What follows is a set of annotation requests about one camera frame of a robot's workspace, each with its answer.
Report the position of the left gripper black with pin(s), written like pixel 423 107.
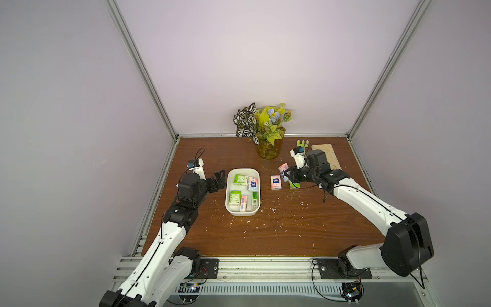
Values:
pixel 218 182

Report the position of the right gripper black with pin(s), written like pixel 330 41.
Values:
pixel 297 175

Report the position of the pink blue tissue pack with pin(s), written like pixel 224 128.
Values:
pixel 283 168

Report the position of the pink tempo tissue pack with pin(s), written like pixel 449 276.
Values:
pixel 276 182

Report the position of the white storage box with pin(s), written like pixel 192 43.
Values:
pixel 244 209

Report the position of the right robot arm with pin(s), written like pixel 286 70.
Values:
pixel 407 241

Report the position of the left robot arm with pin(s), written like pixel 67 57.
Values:
pixel 165 265

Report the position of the green tissue pack in box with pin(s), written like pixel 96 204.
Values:
pixel 235 198

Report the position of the green hand rake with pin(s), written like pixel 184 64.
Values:
pixel 302 143

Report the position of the narrow green tissue pack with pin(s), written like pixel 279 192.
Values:
pixel 254 200

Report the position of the beige garden glove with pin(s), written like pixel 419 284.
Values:
pixel 330 155

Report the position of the amber vase with plants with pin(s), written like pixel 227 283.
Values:
pixel 263 126

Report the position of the left controller board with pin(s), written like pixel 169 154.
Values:
pixel 188 293

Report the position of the controller board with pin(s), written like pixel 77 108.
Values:
pixel 352 292
pixel 188 293

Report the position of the right controller board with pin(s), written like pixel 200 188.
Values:
pixel 352 292

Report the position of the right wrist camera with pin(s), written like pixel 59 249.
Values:
pixel 298 154

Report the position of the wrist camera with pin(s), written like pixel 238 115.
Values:
pixel 298 154
pixel 196 166

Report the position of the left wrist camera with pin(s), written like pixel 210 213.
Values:
pixel 196 166

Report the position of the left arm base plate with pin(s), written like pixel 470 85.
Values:
pixel 208 269

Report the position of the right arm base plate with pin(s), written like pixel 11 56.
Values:
pixel 337 268

